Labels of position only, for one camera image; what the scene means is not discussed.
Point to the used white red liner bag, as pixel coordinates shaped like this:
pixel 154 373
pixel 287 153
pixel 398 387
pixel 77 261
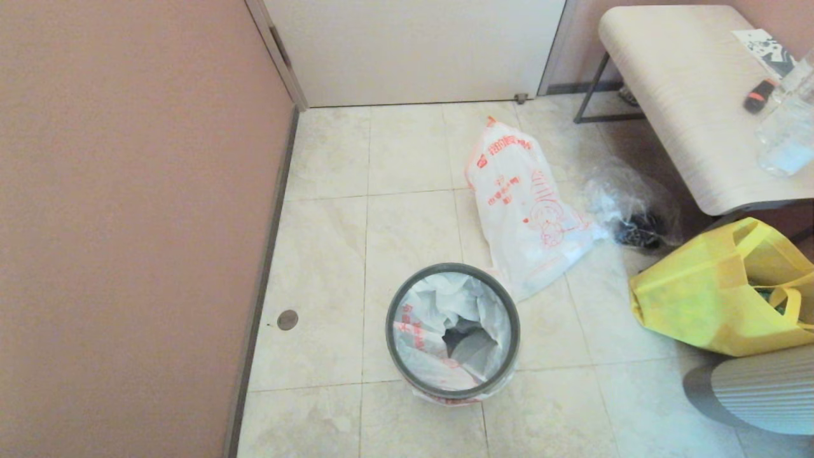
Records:
pixel 528 210

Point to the black round trash bin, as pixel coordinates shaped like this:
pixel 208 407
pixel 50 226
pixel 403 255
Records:
pixel 467 343

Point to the clear plastic bag dark contents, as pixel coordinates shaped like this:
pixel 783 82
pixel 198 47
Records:
pixel 629 203

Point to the yellow fabric bag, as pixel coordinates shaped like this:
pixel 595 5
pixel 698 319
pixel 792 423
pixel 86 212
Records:
pixel 699 299

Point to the round grey floor cover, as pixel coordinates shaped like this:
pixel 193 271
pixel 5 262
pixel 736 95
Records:
pixel 287 319

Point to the white door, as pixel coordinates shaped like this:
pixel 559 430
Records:
pixel 413 51

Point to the beige table with metal legs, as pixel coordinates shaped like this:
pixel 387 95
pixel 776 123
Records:
pixel 687 95

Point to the black orange small device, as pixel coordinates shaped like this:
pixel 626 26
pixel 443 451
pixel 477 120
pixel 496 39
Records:
pixel 758 97

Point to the clear bottle with blue tint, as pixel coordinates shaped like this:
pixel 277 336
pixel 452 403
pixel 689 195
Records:
pixel 785 140

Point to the black white printed leaflet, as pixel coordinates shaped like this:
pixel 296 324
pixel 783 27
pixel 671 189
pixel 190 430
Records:
pixel 766 51

